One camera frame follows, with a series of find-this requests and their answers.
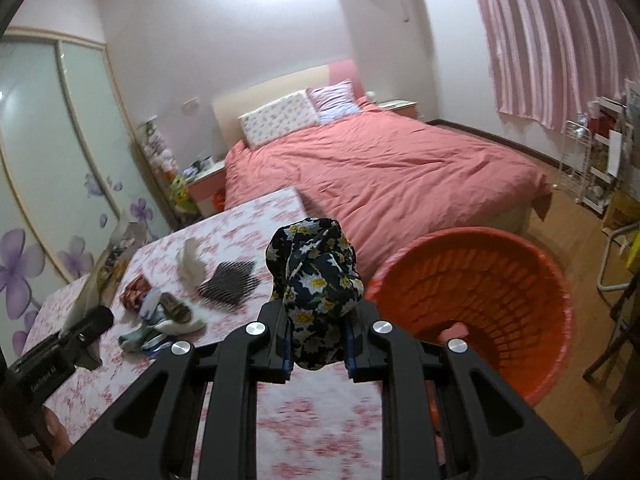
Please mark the yellow green plush toy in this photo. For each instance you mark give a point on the yellow green plush toy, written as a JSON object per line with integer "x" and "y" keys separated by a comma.
{"x": 180, "y": 194}

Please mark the pink floral tablecloth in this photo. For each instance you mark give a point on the pink floral tablecloth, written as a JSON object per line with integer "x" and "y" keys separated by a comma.
{"x": 235, "y": 230}

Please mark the white cloth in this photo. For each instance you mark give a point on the white cloth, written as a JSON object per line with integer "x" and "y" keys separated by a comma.
{"x": 182, "y": 326}

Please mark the white wall socket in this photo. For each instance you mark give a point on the white wall socket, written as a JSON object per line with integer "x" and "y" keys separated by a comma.
{"x": 190, "y": 105}

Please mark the cluttered white shelf unit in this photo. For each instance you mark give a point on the cluttered white shelf unit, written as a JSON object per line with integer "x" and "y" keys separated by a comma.
{"x": 607, "y": 145}

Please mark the white tissue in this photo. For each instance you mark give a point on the white tissue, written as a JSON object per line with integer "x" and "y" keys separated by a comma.
{"x": 192, "y": 265}

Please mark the orange plastic basket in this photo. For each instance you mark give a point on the orange plastic basket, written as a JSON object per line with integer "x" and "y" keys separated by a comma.
{"x": 500, "y": 300}

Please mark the bed with red duvet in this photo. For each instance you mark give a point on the bed with red duvet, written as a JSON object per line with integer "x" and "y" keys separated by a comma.
{"x": 390, "y": 170}

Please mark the dark floral cloth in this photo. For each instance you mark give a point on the dark floral cloth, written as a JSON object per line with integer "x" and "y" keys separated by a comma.
{"x": 315, "y": 285}

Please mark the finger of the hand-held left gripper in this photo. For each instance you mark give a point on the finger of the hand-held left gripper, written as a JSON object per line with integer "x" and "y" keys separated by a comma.
{"x": 90, "y": 356}
{"x": 92, "y": 321}

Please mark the pink white nightstand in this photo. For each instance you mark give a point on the pink white nightstand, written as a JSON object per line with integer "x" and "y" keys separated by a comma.
{"x": 207, "y": 187}
{"x": 399, "y": 106}

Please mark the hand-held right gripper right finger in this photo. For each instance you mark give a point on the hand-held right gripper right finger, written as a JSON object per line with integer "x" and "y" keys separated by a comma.
{"x": 350, "y": 357}

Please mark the red patterned cloth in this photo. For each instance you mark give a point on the red patterned cloth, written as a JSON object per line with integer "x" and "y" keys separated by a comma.
{"x": 136, "y": 291}

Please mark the bundle of plush toys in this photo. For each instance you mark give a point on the bundle of plush toys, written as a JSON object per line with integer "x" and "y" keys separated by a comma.
{"x": 157, "y": 152}

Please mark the yellow box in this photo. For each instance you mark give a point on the yellow box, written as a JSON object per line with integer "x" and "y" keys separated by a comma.
{"x": 622, "y": 212}

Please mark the dark striped cloth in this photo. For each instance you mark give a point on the dark striped cloth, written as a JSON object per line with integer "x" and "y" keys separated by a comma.
{"x": 227, "y": 282}

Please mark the pink striped pillow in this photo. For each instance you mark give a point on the pink striped pillow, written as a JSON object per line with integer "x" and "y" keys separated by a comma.
{"x": 335, "y": 100}

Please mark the dark wooden furniture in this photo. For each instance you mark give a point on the dark wooden furniture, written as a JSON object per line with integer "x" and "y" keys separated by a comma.
{"x": 617, "y": 355}

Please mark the pink striped curtain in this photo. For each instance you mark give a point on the pink striped curtain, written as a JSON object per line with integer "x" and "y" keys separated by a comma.
{"x": 550, "y": 35}

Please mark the floral glass sliding wardrobe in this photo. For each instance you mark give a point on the floral glass sliding wardrobe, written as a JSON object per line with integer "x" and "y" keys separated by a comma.
{"x": 55, "y": 160}

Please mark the white floral pillow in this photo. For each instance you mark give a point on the white floral pillow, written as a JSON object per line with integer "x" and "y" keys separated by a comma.
{"x": 280, "y": 117}

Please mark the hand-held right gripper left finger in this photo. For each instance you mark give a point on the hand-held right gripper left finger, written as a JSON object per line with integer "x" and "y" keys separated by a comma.
{"x": 286, "y": 357}

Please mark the white folding frame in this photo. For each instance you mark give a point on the white folding frame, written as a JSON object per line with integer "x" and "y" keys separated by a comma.
{"x": 607, "y": 260}

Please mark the teal sock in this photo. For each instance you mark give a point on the teal sock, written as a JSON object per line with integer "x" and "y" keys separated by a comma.
{"x": 134, "y": 338}

